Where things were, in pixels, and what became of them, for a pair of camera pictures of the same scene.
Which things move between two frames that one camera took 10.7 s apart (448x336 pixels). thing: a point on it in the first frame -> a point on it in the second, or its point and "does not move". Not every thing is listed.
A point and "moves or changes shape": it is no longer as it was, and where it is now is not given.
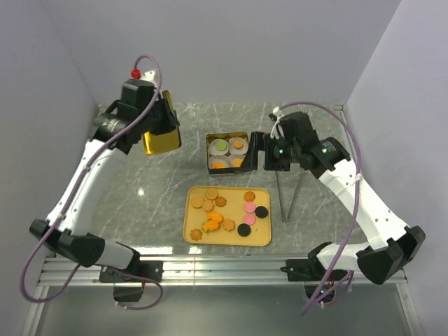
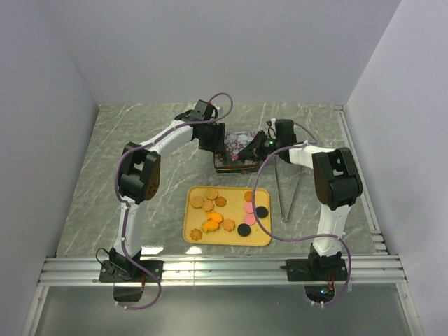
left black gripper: x=171 y=122 -> x=218 y=143
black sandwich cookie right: x=261 y=211 does not move
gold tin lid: x=165 y=140 moves or changes shape
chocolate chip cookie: x=249 y=196 does not move
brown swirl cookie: x=220 y=201 does not move
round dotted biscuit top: x=211 y=194 does not move
